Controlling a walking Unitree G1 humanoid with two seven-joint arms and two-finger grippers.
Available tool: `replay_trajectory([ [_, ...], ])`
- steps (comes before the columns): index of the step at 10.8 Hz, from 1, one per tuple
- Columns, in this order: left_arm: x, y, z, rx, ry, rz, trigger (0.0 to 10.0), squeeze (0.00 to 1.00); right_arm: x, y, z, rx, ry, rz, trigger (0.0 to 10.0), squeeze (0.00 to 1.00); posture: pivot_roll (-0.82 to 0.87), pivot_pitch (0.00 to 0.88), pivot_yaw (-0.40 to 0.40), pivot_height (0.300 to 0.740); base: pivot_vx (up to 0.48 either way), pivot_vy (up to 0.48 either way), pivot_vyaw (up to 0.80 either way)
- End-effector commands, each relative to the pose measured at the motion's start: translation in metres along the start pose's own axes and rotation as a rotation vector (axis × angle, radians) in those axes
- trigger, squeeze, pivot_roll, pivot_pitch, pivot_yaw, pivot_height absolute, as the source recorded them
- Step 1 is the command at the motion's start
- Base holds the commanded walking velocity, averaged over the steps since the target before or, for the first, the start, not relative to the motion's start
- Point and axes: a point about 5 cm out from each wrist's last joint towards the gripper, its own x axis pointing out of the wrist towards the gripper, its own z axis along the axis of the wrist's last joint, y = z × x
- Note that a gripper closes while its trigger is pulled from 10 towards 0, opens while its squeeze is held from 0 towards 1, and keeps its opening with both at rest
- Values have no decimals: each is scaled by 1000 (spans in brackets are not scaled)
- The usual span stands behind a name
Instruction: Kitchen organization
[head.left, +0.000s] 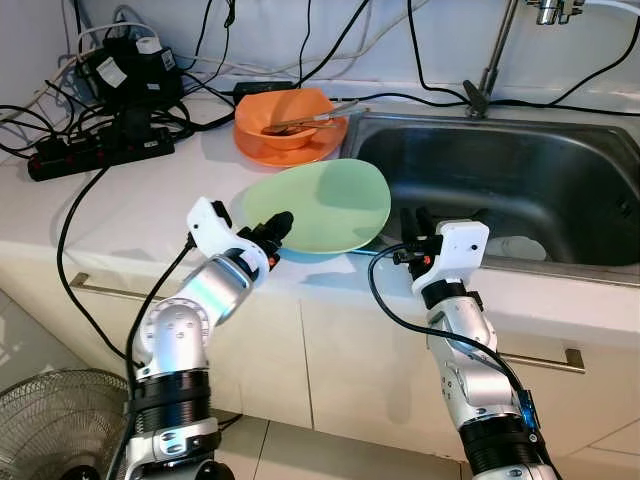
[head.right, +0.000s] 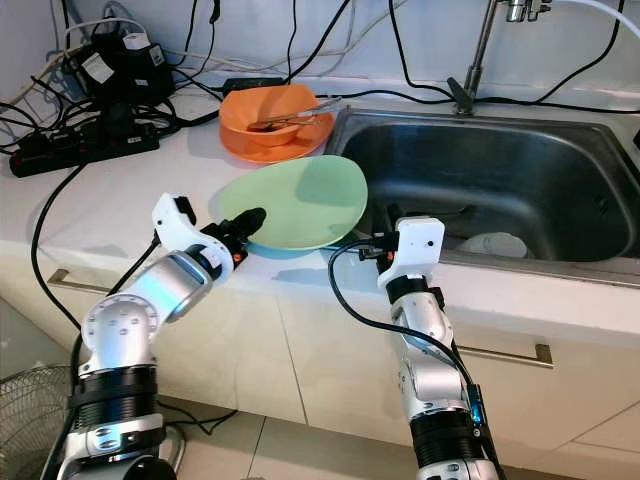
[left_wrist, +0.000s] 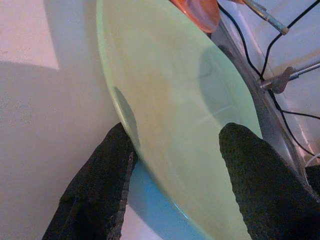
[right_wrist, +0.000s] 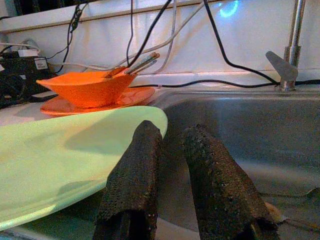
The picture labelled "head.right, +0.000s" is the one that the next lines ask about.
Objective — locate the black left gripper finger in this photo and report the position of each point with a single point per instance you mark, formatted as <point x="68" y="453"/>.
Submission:
<point x="248" y="223"/>

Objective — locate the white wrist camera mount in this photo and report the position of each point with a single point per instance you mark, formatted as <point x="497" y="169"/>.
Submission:
<point x="418" y="245"/>
<point x="175" y="220"/>

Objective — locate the stainless steel sink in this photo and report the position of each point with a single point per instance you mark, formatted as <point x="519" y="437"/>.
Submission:
<point x="530" y="170"/>

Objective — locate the grey metal floor fan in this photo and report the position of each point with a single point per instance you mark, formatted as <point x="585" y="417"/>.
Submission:
<point x="35" y="420"/>

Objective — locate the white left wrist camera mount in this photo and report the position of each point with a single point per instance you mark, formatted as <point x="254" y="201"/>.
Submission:
<point x="175" y="220"/>

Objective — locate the steel spoon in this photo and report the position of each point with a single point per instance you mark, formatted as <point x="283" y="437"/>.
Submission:
<point x="262" y="126"/>

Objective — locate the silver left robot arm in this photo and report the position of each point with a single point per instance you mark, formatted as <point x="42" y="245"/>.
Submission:
<point x="180" y="290"/>

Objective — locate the small flat black box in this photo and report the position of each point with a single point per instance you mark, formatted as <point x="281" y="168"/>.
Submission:
<point x="252" y="86"/>

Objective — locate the light green plate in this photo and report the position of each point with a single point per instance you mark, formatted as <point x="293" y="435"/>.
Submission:
<point x="300" y="200"/>

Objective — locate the white kitchen base cabinet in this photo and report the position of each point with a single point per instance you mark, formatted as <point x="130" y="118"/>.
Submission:
<point x="320" y="360"/>

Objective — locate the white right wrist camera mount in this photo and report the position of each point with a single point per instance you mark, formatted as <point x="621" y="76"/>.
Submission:
<point x="418" y="245"/>

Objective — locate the white bowl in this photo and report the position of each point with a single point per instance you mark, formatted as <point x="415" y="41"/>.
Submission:
<point x="495" y="246"/>

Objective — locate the orange bowl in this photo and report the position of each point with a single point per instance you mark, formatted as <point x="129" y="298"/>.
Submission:
<point x="255" y="107"/>

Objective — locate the black power adapter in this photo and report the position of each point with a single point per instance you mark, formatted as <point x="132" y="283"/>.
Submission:
<point x="118" y="73"/>

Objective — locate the black power strip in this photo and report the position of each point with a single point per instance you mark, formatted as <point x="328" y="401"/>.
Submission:
<point x="85" y="154"/>

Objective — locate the thin steel utensil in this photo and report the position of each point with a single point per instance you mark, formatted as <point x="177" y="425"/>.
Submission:
<point x="315" y="107"/>

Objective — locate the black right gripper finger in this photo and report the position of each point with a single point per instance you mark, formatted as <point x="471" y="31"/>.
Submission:
<point x="398" y="218"/>
<point x="385" y="220"/>

